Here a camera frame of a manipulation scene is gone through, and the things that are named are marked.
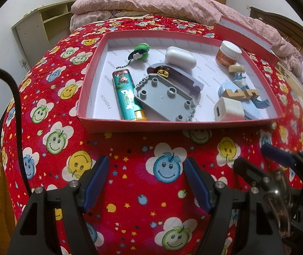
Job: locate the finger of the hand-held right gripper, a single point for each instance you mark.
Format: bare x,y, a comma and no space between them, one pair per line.
275,154
247,170

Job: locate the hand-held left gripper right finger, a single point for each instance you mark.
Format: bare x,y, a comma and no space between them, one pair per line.
198,186

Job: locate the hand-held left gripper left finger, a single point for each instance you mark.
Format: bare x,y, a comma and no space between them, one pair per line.
97,183

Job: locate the light blue round compact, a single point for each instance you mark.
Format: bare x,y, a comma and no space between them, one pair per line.
252,111

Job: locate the light blue curved plastic piece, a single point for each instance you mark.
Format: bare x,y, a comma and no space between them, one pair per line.
261,103

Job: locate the white charger plug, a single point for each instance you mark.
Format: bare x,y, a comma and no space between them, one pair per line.
232,109

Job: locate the red cardboard box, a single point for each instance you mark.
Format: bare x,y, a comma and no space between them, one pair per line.
167,126

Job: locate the wooden puzzle piece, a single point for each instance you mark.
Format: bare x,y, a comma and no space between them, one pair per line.
243,94

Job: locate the teal printed lighter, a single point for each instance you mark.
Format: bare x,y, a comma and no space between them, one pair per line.
126,95

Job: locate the round wooden chess piece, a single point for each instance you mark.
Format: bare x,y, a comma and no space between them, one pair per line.
236,68

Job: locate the grey studded plastic plate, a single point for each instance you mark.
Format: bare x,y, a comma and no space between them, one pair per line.
162,98

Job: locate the white jar with orange label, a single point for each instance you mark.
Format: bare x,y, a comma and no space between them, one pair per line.
225,57

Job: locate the small red figurine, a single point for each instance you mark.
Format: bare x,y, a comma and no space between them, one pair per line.
163,72

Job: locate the white earbud case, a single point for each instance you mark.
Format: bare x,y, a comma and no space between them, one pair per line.
179,55

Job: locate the red smiley flower blanket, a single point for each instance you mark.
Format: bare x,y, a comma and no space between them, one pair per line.
140,217

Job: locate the beige printed bed sheet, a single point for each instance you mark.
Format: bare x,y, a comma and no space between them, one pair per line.
289,82

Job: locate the red box lid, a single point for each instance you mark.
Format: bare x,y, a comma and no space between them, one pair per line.
247,35

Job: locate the dark wooden headboard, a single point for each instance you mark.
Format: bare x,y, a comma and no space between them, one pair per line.
287,24

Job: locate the cream wooden shelf unit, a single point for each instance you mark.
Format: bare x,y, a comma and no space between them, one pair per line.
29,39

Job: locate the pink quilt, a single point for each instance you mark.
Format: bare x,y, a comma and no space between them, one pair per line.
167,2

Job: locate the white wall socket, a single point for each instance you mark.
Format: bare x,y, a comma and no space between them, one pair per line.
23,63

